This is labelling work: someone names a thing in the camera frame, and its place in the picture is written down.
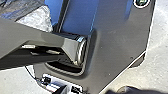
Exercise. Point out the small white connector box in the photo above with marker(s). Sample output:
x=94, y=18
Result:
x=61, y=85

